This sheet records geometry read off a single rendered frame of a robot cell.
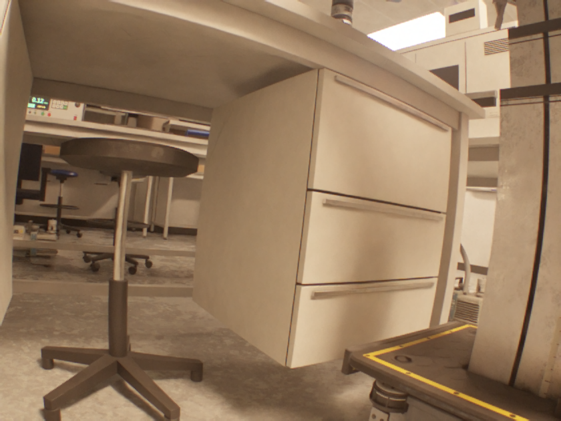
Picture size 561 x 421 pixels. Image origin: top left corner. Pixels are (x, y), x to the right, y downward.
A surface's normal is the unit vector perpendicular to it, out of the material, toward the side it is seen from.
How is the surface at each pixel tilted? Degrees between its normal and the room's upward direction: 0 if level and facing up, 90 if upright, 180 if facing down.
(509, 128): 90
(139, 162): 153
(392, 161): 90
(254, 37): 90
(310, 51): 90
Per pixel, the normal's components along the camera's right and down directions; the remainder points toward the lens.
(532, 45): -0.82, -0.07
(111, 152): 0.18, 0.05
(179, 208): 0.55, 0.09
